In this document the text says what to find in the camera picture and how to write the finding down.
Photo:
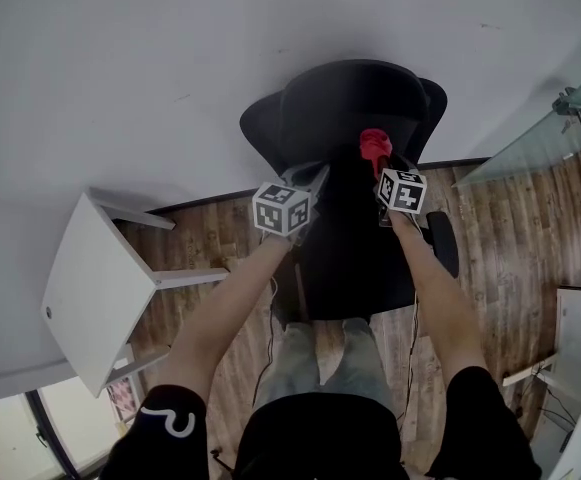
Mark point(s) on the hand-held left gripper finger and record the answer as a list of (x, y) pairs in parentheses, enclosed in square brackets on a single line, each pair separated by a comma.
[(320, 183), (290, 175)]

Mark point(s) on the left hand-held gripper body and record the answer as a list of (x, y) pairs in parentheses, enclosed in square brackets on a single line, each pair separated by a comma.
[(275, 213)]

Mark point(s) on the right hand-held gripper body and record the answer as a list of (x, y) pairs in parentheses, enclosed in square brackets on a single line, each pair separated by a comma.
[(402, 193)]

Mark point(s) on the red cloth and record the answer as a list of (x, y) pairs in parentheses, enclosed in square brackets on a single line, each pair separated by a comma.
[(375, 143)]

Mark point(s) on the black mesh chair backrest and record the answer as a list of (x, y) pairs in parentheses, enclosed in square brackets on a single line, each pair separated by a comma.
[(265, 128)]

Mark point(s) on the person's left forearm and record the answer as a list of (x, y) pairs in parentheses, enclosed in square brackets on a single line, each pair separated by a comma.
[(220, 318)]

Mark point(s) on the person's right forearm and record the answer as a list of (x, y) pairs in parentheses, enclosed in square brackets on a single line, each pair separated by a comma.
[(440, 308)]

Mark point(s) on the black chair armrest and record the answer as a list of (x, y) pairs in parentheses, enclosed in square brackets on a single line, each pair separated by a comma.
[(445, 243), (290, 298)]

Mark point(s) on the black chair seat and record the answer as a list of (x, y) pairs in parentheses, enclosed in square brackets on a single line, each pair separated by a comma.
[(355, 268)]

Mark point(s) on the black mesh chair headrest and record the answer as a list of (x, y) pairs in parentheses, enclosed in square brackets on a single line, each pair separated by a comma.
[(350, 83)]

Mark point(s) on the person's blue jeans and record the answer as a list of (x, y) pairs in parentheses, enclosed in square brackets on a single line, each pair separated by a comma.
[(295, 363)]

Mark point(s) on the frosted glass door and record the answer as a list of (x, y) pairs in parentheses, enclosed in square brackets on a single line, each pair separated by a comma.
[(545, 138)]

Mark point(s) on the white square table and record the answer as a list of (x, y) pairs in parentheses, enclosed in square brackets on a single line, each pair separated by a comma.
[(95, 278)]

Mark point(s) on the person's black shirt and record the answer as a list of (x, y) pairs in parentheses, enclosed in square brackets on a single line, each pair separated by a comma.
[(320, 438)]

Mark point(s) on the red checkered board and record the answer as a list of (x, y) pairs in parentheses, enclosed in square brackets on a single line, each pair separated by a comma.
[(122, 400)]

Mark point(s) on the black framed window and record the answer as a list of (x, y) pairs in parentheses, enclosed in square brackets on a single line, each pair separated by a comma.
[(10, 433)]

